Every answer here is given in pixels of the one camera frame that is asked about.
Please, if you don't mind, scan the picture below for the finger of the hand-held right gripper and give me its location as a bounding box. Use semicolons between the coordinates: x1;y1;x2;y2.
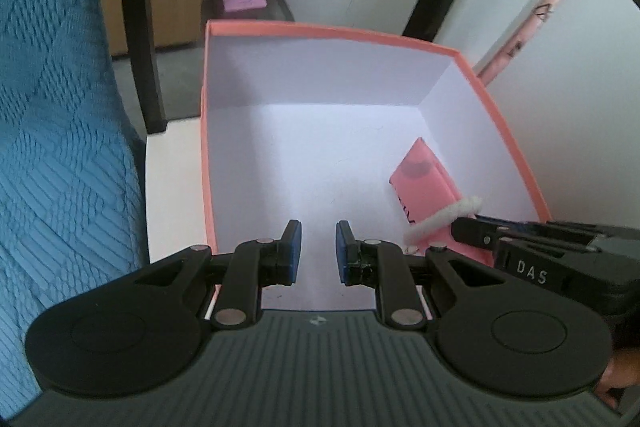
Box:
450;216;604;254

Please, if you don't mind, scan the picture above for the pink paper shopping bag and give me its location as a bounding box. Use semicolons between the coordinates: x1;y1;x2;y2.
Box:
389;137;496;268

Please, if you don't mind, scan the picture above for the pink box with white inside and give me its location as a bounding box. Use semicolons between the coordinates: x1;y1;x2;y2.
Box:
200;19;556;313

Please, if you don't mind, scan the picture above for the pink bag with drawings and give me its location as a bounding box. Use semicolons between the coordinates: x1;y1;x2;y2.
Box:
472;0;589;86

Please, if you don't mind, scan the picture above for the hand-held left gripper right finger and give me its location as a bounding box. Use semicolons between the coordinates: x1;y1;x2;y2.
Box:
334;220;506;328

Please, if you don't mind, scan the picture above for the person's right hand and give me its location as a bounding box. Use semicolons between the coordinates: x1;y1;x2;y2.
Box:
595;347;640;409

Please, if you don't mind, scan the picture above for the blue textured bed cover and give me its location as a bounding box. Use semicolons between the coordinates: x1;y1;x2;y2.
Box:
0;0;151;408

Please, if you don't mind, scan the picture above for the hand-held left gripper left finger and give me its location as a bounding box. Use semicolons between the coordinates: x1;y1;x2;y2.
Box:
135;219;304;328

